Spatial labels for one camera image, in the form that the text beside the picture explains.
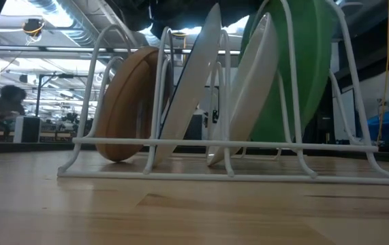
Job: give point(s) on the blue patterned plate white underside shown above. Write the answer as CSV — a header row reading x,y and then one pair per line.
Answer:
x,y
190,92

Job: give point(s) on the brown wooden plate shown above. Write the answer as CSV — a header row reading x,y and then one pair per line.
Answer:
x,y
126,109

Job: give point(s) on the green bowl white inside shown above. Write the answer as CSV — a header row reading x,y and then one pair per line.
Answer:
x,y
313,68

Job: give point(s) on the black display stand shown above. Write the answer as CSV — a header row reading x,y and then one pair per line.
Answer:
x,y
318,129

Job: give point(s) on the white board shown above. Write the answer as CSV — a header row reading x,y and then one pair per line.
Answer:
x,y
349,102

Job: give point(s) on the person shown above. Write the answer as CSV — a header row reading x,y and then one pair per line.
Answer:
x,y
8,98

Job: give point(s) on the white and black box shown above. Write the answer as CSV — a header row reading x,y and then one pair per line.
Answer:
x,y
27,131

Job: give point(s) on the dark shelf unit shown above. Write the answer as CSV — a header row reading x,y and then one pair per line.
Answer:
x,y
378,51

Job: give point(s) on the black table frame rail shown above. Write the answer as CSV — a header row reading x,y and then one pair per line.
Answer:
x,y
10,147

